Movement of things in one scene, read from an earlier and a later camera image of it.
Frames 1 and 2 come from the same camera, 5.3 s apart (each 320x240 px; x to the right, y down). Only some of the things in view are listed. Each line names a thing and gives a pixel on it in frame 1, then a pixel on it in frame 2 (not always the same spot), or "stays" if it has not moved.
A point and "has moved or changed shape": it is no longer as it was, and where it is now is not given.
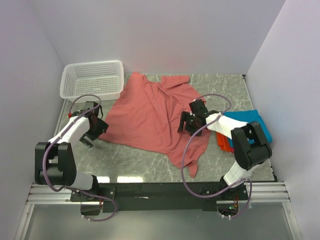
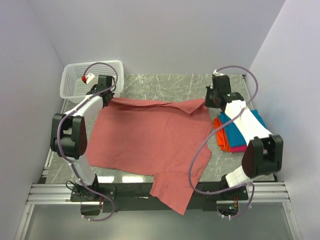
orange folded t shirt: x=223 y=142 stays
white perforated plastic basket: x=103 y=79 stays
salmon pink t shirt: x=147 y=116 has moved or changed shape
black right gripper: x=186 y=116 -> x=209 y=90
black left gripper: x=102 y=127 -> x=94 y=88
